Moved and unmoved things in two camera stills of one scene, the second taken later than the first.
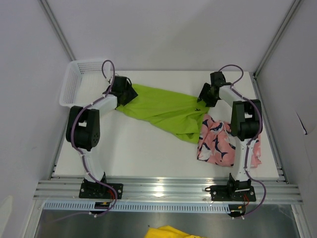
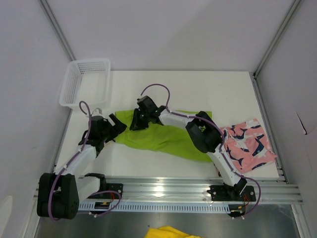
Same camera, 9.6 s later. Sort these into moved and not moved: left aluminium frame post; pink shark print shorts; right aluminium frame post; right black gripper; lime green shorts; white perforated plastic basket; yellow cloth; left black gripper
Moved: right black gripper; lime green shorts; pink shark print shorts; left black gripper
Not moved: white perforated plastic basket; yellow cloth; left aluminium frame post; right aluminium frame post
